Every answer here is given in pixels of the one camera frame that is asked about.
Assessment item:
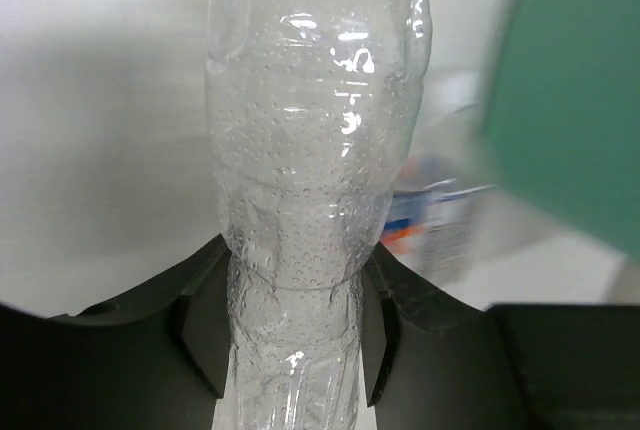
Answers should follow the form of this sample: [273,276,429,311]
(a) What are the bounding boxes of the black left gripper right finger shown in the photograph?
[361,246,639,430]

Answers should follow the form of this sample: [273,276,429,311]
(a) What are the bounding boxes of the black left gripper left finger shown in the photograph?
[1,237,230,429]

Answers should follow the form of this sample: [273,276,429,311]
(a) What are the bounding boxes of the clear unlabeled plastic bottle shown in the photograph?
[206,0,432,429]

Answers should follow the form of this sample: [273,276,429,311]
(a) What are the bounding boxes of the green plastic bin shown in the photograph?
[480,0,639,257]

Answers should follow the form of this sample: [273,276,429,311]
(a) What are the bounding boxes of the clear bottle white label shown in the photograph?
[379,67,551,281]

